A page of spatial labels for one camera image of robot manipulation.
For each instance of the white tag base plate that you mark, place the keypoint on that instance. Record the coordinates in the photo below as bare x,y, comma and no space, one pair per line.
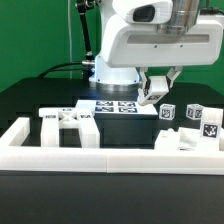
116,107

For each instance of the white chair back part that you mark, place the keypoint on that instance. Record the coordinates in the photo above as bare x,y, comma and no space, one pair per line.
55,119

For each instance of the white chair seat part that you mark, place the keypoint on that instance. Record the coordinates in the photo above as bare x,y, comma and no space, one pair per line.
187,139

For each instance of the white U-shaped frame fence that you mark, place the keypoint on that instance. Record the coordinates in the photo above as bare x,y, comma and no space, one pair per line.
14,155

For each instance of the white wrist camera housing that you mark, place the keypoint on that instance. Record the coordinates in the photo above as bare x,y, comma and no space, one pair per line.
144,11

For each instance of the black pole with clamp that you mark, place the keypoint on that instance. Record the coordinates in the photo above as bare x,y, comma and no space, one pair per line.
82,7

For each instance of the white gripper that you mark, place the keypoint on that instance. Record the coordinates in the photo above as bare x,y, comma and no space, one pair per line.
137,45

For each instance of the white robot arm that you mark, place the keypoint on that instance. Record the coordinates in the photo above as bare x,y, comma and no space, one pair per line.
185,15

